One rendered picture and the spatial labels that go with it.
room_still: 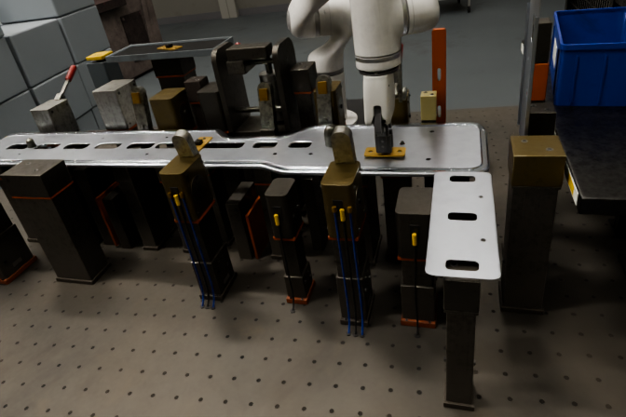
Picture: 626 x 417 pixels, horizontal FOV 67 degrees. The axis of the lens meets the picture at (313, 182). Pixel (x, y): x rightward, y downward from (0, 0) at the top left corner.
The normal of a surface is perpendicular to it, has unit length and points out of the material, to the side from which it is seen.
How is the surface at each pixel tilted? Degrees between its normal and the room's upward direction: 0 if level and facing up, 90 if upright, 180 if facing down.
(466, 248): 0
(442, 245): 0
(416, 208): 0
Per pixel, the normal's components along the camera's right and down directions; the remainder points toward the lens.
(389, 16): 0.23, 0.43
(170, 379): -0.14, -0.86
